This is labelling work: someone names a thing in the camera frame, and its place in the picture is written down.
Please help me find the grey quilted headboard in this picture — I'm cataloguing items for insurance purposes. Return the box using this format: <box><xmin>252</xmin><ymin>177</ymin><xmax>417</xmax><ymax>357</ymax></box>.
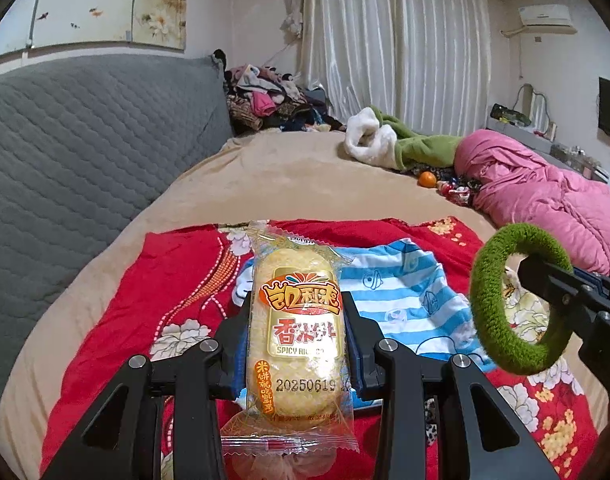
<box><xmin>0</xmin><ymin>55</ymin><xmax>234</xmax><ymax>426</ymax></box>

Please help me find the red white patterned small bag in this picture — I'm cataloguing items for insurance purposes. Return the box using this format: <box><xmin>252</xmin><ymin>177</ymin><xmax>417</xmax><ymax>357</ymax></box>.
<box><xmin>436</xmin><ymin>179</ymin><xmax>472</xmax><ymax>206</ymax></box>

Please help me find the white green plush garment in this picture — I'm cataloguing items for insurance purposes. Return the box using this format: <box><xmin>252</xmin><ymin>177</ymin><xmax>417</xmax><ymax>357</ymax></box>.
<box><xmin>344</xmin><ymin>106</ymin><xmax>466</xmax><ymax>173</ymax></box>

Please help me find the yellow rice cracker packet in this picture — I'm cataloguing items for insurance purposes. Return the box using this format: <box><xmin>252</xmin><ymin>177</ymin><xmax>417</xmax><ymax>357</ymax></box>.
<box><xmin>220</xmin><ymin>220</ymin><xmax>361</xmax><ymax>457</ymax></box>

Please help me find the wavy framed mirror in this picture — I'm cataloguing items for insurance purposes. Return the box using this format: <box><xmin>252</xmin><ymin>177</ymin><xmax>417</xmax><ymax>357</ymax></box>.
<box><xmin>516</xmin><ymin>83</ymin><xmax>558</xmax><ymax>136</ymax></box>

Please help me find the white air conditioner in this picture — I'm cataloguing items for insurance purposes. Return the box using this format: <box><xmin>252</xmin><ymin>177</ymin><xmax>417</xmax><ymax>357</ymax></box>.
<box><xmin>517</xmin><ymin>4</ymin><xmax>573</xmax><ymax>28</ymax></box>

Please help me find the floral wall poster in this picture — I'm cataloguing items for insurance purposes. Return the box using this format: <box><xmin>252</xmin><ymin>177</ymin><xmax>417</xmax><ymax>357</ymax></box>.
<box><xmin>0</xmin><ymin>0</ymin><xmax>188</xmax><ymax>61</ymax></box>

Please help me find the pile of clothes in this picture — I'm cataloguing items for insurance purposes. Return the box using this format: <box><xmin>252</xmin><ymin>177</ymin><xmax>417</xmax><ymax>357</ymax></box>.
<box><xmin>212</xmin><ymin>50</ymin><xmax>346</xmax><ymax>136</ymax></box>

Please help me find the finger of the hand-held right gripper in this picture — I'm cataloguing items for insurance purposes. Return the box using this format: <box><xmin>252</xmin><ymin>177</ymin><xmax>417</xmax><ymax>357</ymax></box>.
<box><xmin>517</xmin><ymin>255</ymin><xmax>610</xmax><ymax>311</ymax></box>
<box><xmin>550</xmin><ymin>305</ymin><xmax>610</xmax><ymax>386</ymax></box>

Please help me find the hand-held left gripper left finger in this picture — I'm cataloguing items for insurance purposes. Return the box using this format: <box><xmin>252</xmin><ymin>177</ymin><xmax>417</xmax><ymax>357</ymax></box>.
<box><xmin>40</xmin><ymin>290</ymin><xmax>251</xmax><ymax>480</ymax></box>

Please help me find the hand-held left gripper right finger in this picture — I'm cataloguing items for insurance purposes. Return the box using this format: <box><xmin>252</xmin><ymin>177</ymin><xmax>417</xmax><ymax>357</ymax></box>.
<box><xmin>342</xmin><ymin>290</ymin><xmax>560</xmax><ymax>480</ymax></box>

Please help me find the grey dresser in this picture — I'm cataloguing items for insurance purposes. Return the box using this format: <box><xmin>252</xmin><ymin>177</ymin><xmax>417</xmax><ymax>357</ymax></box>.
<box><xmin>485</xmin><ymin>120</ymin><xmax>610</xmax><ymax>181</ymax></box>

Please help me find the pink quilt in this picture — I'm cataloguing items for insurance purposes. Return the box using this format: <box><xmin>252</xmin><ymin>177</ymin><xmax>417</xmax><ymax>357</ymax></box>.
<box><xmin>454</xmin><ymin>129</ymin><xmax>610</xmax><ymax>281</ymax></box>

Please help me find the green fuzzy scrunchie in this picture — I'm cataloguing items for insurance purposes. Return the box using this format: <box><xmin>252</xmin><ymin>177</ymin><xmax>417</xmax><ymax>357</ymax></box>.
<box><xmin>471</xmin><ymin>223</ymin><xmax>574</xmax><ymax>375</ymax></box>

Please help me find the blue striped cartoon cloth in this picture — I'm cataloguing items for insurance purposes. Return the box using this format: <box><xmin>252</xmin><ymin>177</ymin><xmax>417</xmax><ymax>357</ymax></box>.
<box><xmin>232</xmin><ymin>239</ymin><xmax>496</xmax><ymax>376</ymax></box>

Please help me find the beige bed sheet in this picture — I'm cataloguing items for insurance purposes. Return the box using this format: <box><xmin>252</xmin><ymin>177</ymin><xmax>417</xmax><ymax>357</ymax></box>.
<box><xmin>0</xmin><ymin>130</ymin><xmax>610</xmax><ymax>480</ymax></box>

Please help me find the white pleated curtain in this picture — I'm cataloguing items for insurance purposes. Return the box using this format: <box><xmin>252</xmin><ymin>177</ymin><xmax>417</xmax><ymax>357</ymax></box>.
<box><xmin>280</xmin><ymin>0</ymin><xmax>490</xmax><ymax>136</ymax></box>

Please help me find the red floral cloth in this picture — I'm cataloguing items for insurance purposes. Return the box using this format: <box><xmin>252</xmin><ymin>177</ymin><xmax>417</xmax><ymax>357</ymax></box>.
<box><xmin>40</xmin><ymin>217</ymin><xmax>600</xmax><ymax>480</ymax></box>

